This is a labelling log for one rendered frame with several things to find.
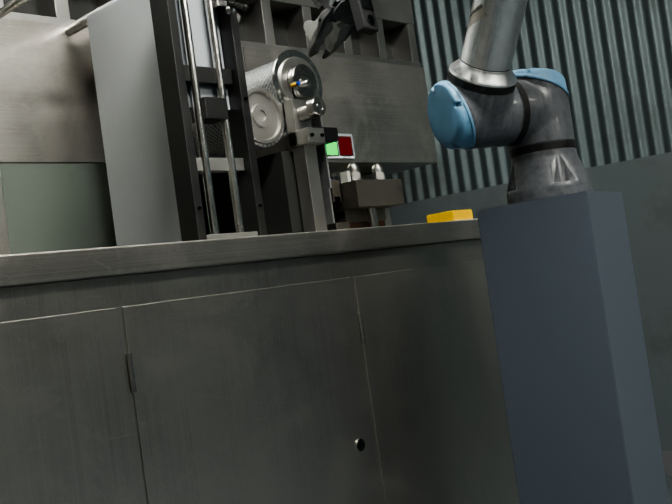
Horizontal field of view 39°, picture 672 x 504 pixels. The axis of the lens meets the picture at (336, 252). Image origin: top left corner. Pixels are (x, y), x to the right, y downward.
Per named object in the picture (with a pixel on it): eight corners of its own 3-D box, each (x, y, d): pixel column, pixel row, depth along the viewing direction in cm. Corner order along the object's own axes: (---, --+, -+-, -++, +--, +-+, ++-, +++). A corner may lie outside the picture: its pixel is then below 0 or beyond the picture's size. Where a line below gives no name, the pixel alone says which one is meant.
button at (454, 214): (454, 221, 194) (452, 210, 194) (427, 226, 198) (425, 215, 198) (473, 220, 199) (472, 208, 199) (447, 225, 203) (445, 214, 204)
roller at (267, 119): (244, 143, 191) (236, 85, 191) (170, 167, 208) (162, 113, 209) (287, 144, 199) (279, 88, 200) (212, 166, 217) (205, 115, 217)
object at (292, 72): (322, 87, 206) (304, 104, 202) (316, 89, 208) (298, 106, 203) (305, 57, 204) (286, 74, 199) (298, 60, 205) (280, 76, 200)
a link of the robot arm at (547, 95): (590, 137, 166) (579, 62, 166) (529, 141, 160) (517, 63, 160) (547, 150, 177) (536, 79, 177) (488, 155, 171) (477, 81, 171)
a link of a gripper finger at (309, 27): (297, 44, 199) (321, 7, 195) (313, 60, 196) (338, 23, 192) (288, 40, 196) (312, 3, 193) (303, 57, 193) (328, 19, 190)
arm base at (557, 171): (604, 193, 170) (596, 139, 171) (576, 193, 158) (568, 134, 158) (526, 207, 179) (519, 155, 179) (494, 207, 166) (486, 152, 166)
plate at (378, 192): (359, 206, 208) (355, 179, 208) (242, 232, 235) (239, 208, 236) (405, 204, 219) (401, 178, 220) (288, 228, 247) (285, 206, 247)
